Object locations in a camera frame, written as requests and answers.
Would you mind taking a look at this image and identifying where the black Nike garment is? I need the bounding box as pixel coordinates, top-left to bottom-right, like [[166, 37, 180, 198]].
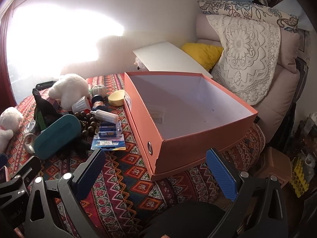
[[32, 88, 62, 131]]

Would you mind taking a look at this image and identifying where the silver metal ring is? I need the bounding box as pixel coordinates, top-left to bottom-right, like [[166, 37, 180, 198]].
[[23, 133, 37, 154]]

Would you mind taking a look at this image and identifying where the yellow round sponge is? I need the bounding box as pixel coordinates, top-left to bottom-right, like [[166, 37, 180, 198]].
[[108, 90, 126, 107]]

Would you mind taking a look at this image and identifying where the brown plastic stool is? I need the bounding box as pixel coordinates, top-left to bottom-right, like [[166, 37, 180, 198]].
[[255, 147, 293, 187]]

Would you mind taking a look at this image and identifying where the white cone light bulb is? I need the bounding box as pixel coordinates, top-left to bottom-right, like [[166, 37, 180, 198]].
[[72, 96, 92, 112]]

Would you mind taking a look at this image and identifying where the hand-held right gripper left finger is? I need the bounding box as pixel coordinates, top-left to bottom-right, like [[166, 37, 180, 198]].
[[24, 149, 107, 238]]

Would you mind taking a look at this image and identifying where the black sock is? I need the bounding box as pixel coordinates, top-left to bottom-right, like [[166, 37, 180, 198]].
[[59, 134, 92, 159]]

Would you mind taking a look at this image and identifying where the clear round jar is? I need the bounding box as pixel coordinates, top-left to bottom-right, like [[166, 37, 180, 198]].
[[24, 120, 38, 134]]

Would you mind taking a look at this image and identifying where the pale blue cushion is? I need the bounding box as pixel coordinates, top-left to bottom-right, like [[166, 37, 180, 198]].
[[274, 0, 307, 18]]

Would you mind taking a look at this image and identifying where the yellow plastic tray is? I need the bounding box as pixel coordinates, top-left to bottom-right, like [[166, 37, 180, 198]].
[[290, 157, 310, 196]]

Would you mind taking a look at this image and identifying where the white lace pillow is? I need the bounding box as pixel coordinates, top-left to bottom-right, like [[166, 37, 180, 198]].
[[206, 14, 281, 106]]

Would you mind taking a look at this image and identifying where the teal glasses case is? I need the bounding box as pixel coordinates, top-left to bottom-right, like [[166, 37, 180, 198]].
[[33, 114, 82, 159]]

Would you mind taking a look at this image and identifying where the large white plush bear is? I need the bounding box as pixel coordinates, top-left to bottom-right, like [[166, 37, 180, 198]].
[[48, 74, 91, 111]]

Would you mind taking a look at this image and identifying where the yellow pillow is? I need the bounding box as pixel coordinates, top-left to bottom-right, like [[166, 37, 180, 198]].
[[181, 43, 224, 71]]

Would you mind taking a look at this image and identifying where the grey twine ball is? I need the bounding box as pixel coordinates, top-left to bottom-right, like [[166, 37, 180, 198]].
[[92, 84, 107, 97]]

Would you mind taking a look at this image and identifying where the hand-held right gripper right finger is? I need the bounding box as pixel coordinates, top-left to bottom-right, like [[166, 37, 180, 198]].
[[205, 148, 290, 238]]

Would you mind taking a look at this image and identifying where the white cardboard box lid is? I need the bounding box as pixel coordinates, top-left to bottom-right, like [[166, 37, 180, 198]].
[[132, 42, 213, 78]]

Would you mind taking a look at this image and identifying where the red patterned blanket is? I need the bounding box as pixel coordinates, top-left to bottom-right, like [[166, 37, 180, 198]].
[[0, 73, 266, 238]]

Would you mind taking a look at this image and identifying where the brown wooden bead bracelet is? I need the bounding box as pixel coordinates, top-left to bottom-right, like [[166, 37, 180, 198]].
[[74, 111, 101, 138]]

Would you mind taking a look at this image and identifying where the battery blister pack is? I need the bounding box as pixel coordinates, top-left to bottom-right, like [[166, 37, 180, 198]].
[[91, 121, 126, 152]]

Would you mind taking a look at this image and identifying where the floral print pillow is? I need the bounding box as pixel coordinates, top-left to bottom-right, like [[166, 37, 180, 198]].
[[197, 0, 299, 34]]

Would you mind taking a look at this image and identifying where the orange cardboard shoe box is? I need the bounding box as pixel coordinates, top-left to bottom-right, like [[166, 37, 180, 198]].
[[124, 71, 259, 182]]

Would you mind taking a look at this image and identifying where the white plush bear red scarf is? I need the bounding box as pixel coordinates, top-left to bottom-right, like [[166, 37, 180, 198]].
[[0, 107, 24, 154]]

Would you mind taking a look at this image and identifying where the beige padded sofa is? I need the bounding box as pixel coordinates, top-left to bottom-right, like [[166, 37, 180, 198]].
[[196, 13, 307, 144]]

